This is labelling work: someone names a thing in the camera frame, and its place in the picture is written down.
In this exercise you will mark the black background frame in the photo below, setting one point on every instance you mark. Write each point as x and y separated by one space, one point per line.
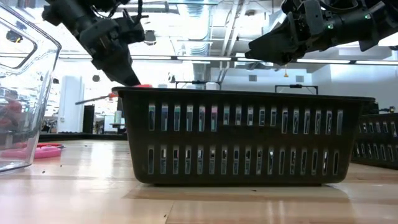
199 82
296 86

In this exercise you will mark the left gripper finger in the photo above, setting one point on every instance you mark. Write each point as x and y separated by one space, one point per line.
118 70

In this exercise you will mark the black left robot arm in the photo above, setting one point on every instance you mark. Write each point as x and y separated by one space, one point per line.
68 14

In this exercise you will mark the clear plastic container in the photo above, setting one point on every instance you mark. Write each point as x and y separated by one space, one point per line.
31 93

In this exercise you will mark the black background box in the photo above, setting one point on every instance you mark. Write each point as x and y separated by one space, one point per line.
88 118

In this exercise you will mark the black ceiling dome camera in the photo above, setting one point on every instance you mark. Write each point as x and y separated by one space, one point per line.
151 36

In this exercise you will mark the black slotted plastic basket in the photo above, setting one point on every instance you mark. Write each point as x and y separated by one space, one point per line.
377 143
236 137

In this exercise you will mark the white column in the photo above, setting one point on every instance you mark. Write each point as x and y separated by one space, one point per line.
71 105

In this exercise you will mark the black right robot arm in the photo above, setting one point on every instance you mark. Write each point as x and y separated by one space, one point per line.
357 25

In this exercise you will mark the yellow hanging cone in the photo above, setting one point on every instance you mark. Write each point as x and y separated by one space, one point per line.
285 74

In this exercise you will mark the ribbed silver ventilation duct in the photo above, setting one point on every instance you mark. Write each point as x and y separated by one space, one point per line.
196 25

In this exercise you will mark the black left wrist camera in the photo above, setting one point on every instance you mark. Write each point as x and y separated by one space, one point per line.
132 29

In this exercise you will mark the black metal table frame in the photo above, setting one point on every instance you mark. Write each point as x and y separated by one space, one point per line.
84 136

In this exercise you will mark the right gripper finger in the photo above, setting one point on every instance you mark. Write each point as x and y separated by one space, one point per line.
273 46

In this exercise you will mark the ceiling light rail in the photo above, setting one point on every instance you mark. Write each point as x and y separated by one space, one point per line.
202 58

